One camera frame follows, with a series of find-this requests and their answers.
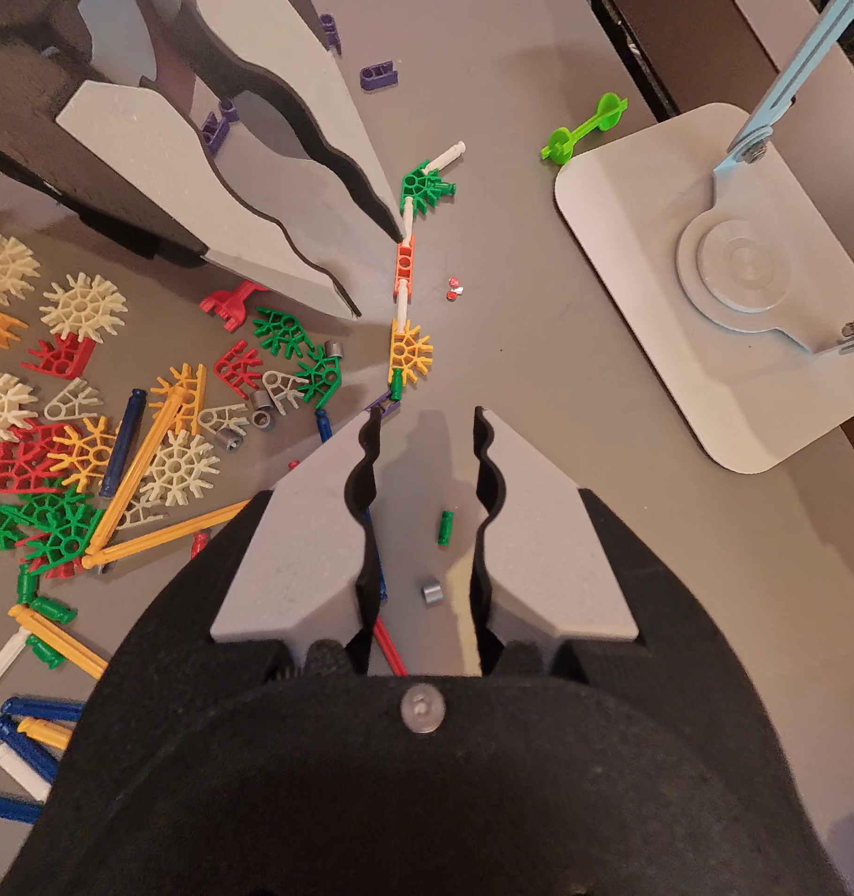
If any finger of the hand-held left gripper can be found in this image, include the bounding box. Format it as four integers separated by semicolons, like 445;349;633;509
56;80;361;321
136;0;407;242

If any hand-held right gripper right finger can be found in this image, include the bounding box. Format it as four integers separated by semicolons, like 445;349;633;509
471;406;639;676

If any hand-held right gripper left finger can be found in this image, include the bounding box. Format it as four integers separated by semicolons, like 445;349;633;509
210;406;385;676

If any yellow toy connector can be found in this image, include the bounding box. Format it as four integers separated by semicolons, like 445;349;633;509
388;318;434;386

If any red long toy rod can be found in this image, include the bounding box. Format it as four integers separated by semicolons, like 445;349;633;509
287;458;408;676

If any red toy spool piece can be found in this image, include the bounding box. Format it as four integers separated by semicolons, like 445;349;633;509
199;280;267;332

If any blue toy rod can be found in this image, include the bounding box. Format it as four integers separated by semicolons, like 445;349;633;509
315;408;388;603

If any pile of colourful toy connectors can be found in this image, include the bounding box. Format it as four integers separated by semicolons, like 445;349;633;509
0;233;309;582

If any heap of mixed toy rods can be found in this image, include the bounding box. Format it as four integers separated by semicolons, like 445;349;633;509
0;497;253;826

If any lime green toy spool piece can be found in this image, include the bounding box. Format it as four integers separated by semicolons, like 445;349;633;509
541;92;629;165

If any white stand base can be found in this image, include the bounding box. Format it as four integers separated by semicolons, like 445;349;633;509
554;103;854;475

